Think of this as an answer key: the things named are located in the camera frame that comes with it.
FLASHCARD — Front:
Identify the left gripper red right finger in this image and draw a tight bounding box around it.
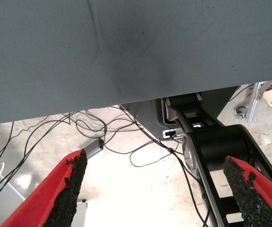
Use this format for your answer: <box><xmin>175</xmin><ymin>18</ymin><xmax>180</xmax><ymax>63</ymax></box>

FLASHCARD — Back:
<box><xmin>222</xmin><ymin>155</ymin><xmax>272</xmax><ymax>227</ymax></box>

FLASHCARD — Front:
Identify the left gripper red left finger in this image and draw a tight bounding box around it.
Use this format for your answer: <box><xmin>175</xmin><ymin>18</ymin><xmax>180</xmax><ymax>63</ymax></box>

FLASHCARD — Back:
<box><xmin>0</xmin><ymin>148</ymin><xmax>88</xmax><ymax>227</ymax></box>

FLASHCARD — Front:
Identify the small white box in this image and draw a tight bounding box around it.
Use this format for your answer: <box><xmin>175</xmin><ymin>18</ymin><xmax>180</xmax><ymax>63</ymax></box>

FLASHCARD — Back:
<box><xmin>75</xmin><ymin>200</ymin><xmax>89</xmax><ymax>227</ymax></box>

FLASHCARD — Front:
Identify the grey caster wheel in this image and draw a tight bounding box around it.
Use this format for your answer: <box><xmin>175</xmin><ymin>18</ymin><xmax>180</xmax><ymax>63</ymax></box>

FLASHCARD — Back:
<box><xmin>234</xmin><ymin>106</ymin><xmax>249</xmax><ymax>119</ymax></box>

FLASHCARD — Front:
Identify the short aluminium profile piece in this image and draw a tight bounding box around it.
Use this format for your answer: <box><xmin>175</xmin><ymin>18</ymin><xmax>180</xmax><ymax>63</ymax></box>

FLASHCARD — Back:
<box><xmin>246</xmin><ymin>81</ymin><xmax>266</xmax><ymax>123</ymax></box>

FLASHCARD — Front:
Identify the dark grey table cloth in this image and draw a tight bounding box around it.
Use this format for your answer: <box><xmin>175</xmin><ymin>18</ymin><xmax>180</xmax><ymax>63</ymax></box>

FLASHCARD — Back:
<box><xmin>0</xmin><ymin>0</ymin><xmax>272</xmax><ymax>125</ymax></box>

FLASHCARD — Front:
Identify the black floor cable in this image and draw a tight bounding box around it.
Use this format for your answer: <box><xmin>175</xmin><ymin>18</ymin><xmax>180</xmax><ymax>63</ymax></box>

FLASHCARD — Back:
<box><xmin>159</xmin><ymin>139</ymin><xmax>211</xmax><ymax>227</ymax></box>
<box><xmin>0</xmin><ymin>111</ymin><xmax>74</xmax><ymax>211</ymax></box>
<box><xmin>129</xmin><ymin>139</ymin><xmax>186</xmax><ymax>167</ymax></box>
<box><xmin>75</xmin><ymin>106</ymin><xmax>165</xmax><ymax>156</ymax></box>
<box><xmin>228</xmin><ymin>83</ymin><xmax>255</xmax><ymax>102</ymax></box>

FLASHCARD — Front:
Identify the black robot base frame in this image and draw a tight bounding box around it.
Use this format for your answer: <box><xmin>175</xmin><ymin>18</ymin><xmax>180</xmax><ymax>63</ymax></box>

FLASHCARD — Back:
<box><xmin>167</xmin><ymin>93</ymin><xmax>272</xmax><ymax>227</ymax></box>

